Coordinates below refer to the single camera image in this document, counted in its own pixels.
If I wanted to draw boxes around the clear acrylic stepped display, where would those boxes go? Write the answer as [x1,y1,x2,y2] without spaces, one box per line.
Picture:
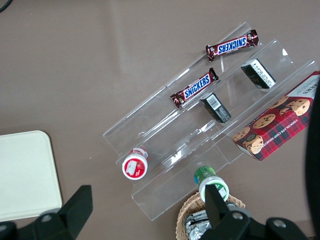
[102,21,320,222]

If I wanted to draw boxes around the silver foil wrapped pack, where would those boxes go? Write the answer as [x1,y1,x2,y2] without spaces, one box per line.
[184,209,214,240]

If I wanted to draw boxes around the red tartan cookie box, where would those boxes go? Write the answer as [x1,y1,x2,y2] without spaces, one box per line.
[231,70,320,163]

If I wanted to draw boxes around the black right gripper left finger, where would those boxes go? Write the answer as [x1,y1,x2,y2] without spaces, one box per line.
[33,184,94,240]

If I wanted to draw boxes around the wicker basket with foil packs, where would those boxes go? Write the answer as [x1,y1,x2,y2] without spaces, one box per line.
[176,191,246,240]

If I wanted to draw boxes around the small black box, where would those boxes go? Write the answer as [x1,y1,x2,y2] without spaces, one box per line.
[240,58,278,90]
[199,92,232,124]

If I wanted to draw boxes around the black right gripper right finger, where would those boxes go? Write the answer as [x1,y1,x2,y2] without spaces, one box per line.
[199,185,252,240]

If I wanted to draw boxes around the red strawberry yoghurt cup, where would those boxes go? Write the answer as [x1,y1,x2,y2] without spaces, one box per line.
[121,147,150,180]

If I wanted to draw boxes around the green lidded cup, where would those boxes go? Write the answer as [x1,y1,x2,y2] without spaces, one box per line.
[193,165,230,203]

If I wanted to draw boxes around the black looped table cable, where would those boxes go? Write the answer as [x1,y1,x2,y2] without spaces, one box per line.
[0,0,12,13]

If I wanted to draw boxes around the Snickers chocolate bar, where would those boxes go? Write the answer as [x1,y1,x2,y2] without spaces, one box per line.
[170,67,220,109]
[205,29,260,63]

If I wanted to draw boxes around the beige plastic tray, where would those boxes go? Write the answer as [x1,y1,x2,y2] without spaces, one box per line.
[0,130,63,223]

